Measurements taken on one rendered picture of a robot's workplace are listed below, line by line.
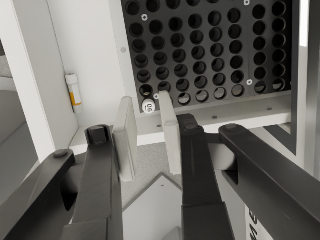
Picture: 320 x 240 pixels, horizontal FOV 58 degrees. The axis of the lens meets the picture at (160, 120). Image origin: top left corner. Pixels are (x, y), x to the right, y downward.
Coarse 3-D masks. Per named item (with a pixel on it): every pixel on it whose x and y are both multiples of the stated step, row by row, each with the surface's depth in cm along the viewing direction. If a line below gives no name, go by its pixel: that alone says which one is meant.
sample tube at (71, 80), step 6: (66, 78) 32; (72, 78) 32; (72, 84) 32; (72, 90) 33; (78, 90) 33; (72, 96) 33; (78, 96) 33; (72, 102) 33; (78, 102) 33; (78, 108) 34
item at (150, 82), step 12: (120, 0) 25; (144, 24) 26; (132, 36) 26; (144, 36) 26; (132, 48) 27; (144, 48) 27; (132, 60) 27; (144, 84) 28; (144, 96) 28; (156, 108) 29
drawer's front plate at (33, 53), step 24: (0, 0) 22; (24, 0) 25; (0, 24) 23; (24, 24) 24; (48, 24) 30; (24, 48) 23; (48, 48) 29; (24, 72) 24; (48, 72) 28; (24, 96) 25; (48, 96) 27; (48, 120) 26; (72, 120) 33; (48, 144) 26
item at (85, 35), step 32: (64, 0) 31; (96, 0) 31; (64, 32) 32; (96, 32) 32; (64, 64) 33; (96, 64) 33; (96, 96) 34; (256, 96) 36; (288, 96) 35; (160, 128) 31
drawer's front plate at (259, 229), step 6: (246, 210) 43; (246, 216) 43; (246, 222) 44; (252, 222) 40; (258, 222) 38; (246, 228) 44; (258, 228) 38; (246, 234) 45; (252, 234) 41; (258, 234) 38; (264, 234) 36
